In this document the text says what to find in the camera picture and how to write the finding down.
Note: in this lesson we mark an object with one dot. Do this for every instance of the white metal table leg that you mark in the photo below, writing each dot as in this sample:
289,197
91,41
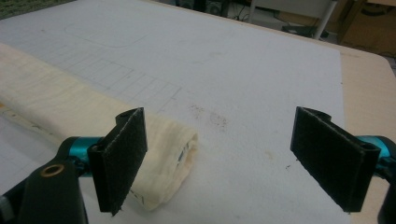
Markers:
325,19

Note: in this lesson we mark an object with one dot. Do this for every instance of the brown cardboard box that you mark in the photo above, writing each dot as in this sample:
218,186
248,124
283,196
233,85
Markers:
369,26

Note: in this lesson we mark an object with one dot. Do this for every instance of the black power strip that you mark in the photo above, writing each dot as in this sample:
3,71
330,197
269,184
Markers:
303,30

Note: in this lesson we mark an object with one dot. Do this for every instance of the white felt mat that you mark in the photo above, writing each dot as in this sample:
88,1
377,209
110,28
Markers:
199,74

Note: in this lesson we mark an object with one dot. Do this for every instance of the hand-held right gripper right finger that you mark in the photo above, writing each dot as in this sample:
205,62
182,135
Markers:
333,155

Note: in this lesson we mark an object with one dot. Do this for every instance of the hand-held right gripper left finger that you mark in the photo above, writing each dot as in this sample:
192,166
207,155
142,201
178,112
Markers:
118,161

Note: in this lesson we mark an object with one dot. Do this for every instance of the cream cloth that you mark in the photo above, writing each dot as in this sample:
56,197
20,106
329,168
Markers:
53,93

